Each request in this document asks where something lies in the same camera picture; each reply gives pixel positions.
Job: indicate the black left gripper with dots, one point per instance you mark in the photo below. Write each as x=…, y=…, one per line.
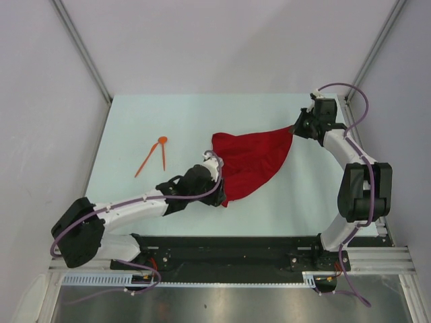
x=215, y=198

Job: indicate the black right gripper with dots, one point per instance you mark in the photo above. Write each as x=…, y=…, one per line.
x=297, y=128

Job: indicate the red cloth napkin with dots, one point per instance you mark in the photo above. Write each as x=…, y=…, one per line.
x=250, y=160

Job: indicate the orange plastic spoon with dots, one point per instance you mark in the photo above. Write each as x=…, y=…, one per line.
x=162, y=141

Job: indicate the orange plastic knife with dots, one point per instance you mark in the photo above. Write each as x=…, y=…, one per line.
x=153, y=148

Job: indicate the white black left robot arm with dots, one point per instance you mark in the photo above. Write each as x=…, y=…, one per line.
x=85, y=231

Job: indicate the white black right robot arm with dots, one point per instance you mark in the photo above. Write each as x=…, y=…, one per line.
x=339, y=233

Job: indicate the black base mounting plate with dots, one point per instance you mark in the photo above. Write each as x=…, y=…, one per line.
x=233, y=260

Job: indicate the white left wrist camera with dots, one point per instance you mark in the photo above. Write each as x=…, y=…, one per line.
x=210, y=158

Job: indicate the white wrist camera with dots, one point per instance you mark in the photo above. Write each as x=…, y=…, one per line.
x=210, y=158
x=316, y=91

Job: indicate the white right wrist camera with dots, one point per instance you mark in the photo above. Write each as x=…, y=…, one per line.
x=316, y=91

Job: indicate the right aluminium corner post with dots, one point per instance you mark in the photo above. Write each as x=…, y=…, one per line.
x=382, y=36

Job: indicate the aluminium corner post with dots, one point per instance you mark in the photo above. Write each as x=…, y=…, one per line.
x=82, y=50
x=382, y=36

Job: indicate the light blue cable duct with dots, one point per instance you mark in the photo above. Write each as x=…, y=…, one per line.
x=97, y=279

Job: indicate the left aluminium corner post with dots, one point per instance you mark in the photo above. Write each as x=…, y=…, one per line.
x=82, y=50

